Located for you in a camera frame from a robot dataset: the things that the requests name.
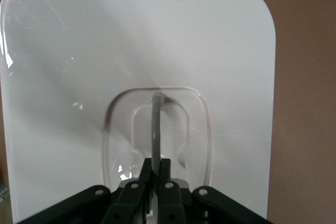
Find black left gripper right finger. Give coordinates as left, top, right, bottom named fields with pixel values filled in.
left=157, top=158, right=274, bottom=224

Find white box lid grey clips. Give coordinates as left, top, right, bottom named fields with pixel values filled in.
left=0, top=0, right=277, bottom=224

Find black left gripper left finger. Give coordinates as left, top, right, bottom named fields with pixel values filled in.
left=15, top=158, right=155, bottom=224

